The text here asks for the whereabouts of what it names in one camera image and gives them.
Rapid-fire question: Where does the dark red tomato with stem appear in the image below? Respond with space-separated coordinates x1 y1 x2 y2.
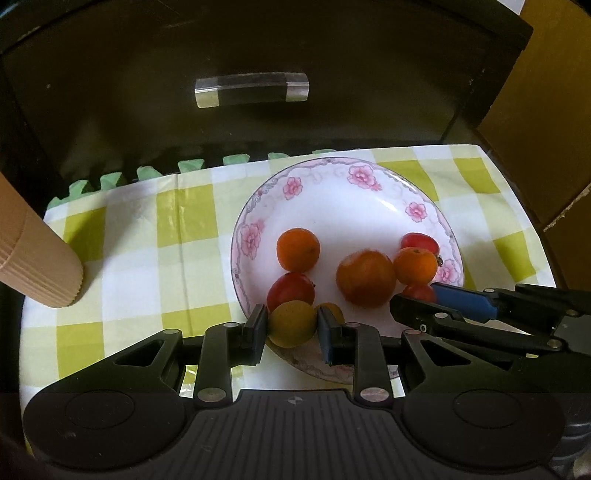
401 284 437 303

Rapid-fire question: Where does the red cherry tomato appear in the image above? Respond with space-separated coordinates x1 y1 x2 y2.
401 232 443 266

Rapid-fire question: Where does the red oblong tomato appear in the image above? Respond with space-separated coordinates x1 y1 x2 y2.
266 272 315 312

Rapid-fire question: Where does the small orange tangerine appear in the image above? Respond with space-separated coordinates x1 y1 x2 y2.
276 228 321 273

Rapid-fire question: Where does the small brown longan in plate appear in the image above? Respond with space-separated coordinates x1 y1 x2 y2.
317 302 346 325

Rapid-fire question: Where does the large red tomato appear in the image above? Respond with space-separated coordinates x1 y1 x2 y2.
335 249 397 308

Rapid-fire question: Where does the green checked tablecloth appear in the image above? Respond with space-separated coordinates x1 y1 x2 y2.
19 145 554 403

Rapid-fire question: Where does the white floral plate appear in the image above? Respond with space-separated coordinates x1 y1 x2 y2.
230 156 465 386

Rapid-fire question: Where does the cardboard box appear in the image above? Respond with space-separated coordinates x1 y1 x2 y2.
479 1 590 290

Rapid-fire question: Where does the pink ribbed tube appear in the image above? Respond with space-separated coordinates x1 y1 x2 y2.
0 178 83 308

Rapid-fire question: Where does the green foam mat edge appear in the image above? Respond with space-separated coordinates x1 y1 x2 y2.
45 148 339 211

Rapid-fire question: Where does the dark wooden cabinet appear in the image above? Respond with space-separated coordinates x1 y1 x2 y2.
1 1 533 181

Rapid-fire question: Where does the clear drawer handle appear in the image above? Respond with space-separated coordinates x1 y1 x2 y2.
193 72 310 109

